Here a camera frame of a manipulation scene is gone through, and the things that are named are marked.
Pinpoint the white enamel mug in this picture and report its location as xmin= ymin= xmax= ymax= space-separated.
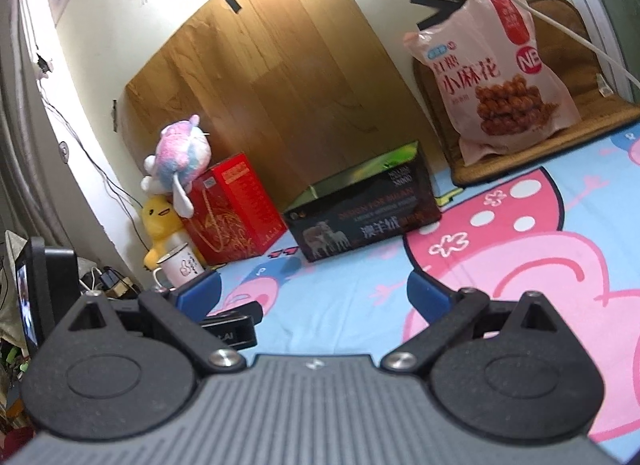
xmin=152 ymin=243 xmax=205 ymax=289

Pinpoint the yellow plush toy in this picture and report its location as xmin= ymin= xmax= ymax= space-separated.
xmin=141 ymin=195 xmax=206 ymax=270

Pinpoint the pink blue plush toy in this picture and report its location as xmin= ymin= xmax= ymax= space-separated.
xmin=140 ymin=114 xmax=212 ymax=219

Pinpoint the pink twisted snack bag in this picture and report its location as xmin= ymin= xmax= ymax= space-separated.
xmin=404 ymin=0 xmax=580 ymax=166

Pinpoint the red gift box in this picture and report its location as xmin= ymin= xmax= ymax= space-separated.
xmin=183 ymin=153 xmax=286 ymax=266

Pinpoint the cartoon pig bed sheet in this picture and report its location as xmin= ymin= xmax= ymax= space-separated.
xmin=218 ymin=127 xmax=639 ymax=455

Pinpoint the black sheep print tin box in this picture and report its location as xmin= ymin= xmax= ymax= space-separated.
xmin=283 ymin=141 xmax=442 ymax=263

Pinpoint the wooden board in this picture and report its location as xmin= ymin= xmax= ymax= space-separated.
xmin=119 ymin=0 xmax=446 ymax=208

